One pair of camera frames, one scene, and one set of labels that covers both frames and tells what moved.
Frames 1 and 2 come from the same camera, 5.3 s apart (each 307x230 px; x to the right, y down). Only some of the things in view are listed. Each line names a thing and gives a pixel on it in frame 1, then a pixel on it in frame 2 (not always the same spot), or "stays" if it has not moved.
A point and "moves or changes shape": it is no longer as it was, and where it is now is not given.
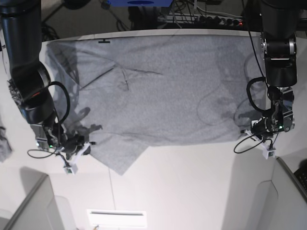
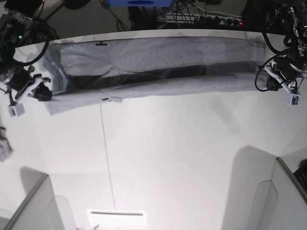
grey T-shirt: (132, 92) moves or changes shape
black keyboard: (301, 174) stays
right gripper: (265, 127) → (290, 68)
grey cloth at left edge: (5, 148) stays
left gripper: (73, 142) → (21, 77)
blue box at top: (156, 3) stays
